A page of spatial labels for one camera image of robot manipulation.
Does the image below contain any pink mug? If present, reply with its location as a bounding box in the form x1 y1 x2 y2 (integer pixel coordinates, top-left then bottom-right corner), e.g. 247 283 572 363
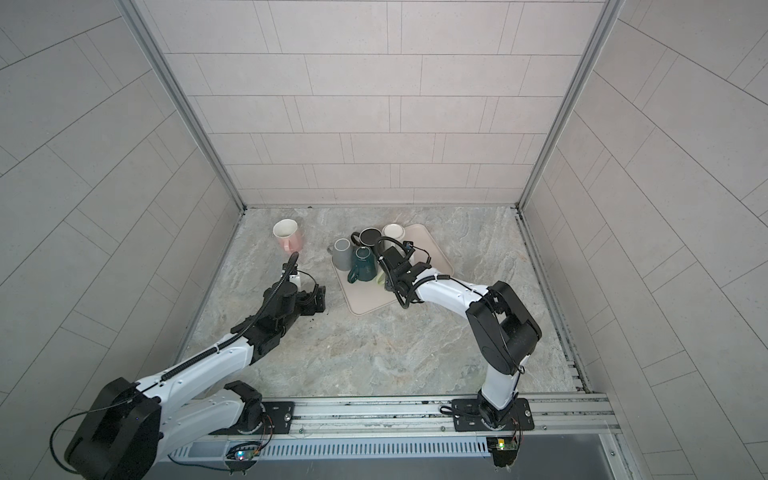
272 219 303 253

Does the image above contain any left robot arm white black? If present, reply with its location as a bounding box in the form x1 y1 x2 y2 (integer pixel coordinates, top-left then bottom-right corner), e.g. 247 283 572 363
64 282 326 479

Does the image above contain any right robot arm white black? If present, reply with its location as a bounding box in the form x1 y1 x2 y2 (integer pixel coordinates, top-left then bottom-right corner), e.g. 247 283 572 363
374 236 542 429

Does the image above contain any dark green mug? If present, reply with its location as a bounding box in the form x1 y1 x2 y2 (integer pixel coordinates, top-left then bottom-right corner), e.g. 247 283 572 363
347 246 377 284

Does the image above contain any white mug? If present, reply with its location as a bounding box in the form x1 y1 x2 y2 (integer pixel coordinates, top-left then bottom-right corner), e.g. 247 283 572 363
382 223 406 242

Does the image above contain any black mug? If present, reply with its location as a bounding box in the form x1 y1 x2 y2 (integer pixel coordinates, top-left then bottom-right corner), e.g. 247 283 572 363
350 227 382 257

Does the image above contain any grey mug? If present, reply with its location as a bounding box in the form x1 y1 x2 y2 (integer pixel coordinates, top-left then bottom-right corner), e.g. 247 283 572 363
328 237 354 272

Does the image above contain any white vent grille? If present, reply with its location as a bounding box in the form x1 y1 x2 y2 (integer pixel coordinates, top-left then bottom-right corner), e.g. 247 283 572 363
161 436 493 462

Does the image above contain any left circuit board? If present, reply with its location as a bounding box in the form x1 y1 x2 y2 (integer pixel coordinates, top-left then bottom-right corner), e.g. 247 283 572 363
224 441 263 475

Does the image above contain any circuit board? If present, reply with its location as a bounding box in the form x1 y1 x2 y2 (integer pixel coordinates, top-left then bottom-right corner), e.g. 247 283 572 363
224 441 263 475
486 437 520 468

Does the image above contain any right circuit board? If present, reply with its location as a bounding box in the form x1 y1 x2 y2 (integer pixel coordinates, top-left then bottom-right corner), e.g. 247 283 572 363
486 437 520 468

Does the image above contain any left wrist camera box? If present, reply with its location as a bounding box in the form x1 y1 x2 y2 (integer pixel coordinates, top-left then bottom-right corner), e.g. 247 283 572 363
289 269 302 290

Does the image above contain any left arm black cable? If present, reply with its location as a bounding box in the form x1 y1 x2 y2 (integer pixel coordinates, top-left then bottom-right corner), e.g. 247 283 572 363
47 251 301 475

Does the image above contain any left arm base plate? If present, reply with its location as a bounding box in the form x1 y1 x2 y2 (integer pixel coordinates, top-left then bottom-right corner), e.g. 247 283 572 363
211 401 295 436

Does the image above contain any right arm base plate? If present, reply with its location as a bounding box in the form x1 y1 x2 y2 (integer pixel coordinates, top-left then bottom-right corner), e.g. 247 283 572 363
440 397 535 432

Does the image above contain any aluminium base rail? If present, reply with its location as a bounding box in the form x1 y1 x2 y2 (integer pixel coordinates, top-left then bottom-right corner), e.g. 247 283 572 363
264 392 620 440

